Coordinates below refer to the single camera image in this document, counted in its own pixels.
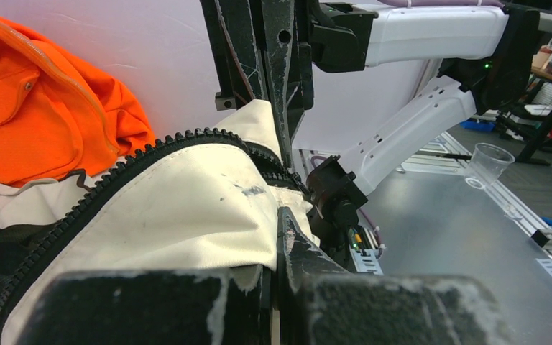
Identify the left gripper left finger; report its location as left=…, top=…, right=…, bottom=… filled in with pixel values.
left=17, top=266, right=271, bottom=344

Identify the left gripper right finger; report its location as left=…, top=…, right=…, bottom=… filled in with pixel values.
left=277, top=207, right=514, bottom=344

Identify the beige zip jacket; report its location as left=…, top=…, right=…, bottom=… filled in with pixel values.
left=0, top=100, right=318, bottom=344

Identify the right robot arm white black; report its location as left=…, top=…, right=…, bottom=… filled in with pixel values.
left=201, top=1, right=541, bottom=255

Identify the clear plastic cup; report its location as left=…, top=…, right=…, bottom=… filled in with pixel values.
left=464, top=142, right=515, bottom=190

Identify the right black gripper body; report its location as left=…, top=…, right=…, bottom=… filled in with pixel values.
left=293, top=1, right=314, bottom=112

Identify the orange jacket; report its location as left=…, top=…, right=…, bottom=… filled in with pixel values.
left=0, top=17, right=155, bottom=188

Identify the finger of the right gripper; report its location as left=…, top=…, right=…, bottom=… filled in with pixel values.
left=201, top=0, right=268, bottom=111
left=260, top=1, right=304, bottom=168

